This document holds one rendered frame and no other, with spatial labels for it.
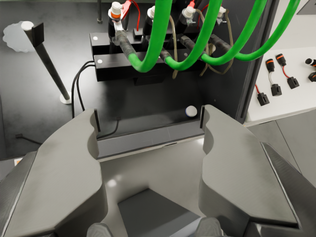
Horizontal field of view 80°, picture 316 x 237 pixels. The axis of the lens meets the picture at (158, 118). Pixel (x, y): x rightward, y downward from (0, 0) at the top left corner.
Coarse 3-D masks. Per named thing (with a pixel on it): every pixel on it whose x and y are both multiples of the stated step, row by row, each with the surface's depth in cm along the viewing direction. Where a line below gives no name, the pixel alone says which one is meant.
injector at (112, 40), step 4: (108, 16) 38; (120, 16) 37; (108, 20) 38; (116, 20) 37; (120, 20) 38; (108, 24) 40; (112, 24) 38; (108, 28) 41; (112, 28) 39; (108, 32) 42; (112, 32) 41; (112, 36) 42; (112, 40) 42; (112, 44) 45; (116, 44) 41; (112, 48) 47; (116, 48) 48; (112, 52) 49
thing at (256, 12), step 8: (256, 0) 25; (264, 0) 25; (256, 8) 25; (256, 16) 26; (248, 24) 27; (248, 32) 28; (184, 40) 44; (240, 40) 29; (192, 48) 41; (232, 48) 31; (240, 48) 30; (200, 56) 39; (208, 56) 38; (224, 56) 33; (232, 56) 32; (216, 64) 35
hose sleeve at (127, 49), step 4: (120, 36) 34; (124, 36) 34; (120, 40) 33; (124, 40) 32; (128, 40) 33; (120, 44) 33; (124, 44) 31; (128, 44) 31; (124, 48) 31; (128, 48) 30; (132, 48) 30; (124, 52) 31; (128, 52) 29; (132, 52) 29; (128, 56) 29; (128, 60) 30
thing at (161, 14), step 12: (156, 0) 16; (168, 0) 15; (156, 12) 16; (168, 12) 16; (156, 24) 17; (156, 36) 18; (156, 48) 19; (132, 60) 28; (144, 60) 22; (156, 60) 21
